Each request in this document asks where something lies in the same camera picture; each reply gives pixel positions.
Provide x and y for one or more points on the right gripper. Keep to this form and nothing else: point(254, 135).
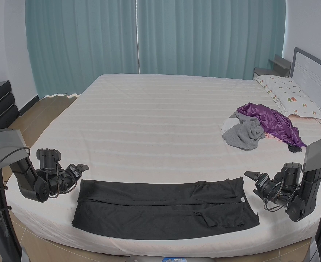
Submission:
point(263, 186)

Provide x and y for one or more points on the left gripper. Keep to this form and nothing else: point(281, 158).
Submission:
point(74, 173)

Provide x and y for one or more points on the black T-shirt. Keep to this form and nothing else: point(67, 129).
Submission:
point(149, 200)

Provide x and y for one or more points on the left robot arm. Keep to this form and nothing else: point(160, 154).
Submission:
point(29, 179)

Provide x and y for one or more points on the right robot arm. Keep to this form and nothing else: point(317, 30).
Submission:
point(310, 184)

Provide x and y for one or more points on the bed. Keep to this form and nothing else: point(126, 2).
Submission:
point(155, 119)

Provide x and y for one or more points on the grey garment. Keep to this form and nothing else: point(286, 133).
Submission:
point(239, 136)

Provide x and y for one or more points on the white garment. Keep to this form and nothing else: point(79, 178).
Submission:
point(228, 124)

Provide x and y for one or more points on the purple satin garment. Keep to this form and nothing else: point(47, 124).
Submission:
point(275, 120)

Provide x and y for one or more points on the white printed pillow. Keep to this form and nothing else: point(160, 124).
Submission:
point(290, 95)

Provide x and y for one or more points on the grey bedside table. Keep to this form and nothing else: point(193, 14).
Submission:
point(279, 63)

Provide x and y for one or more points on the blue-green curtain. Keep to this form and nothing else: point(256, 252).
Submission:
point(81, 37)
point(204, 29)

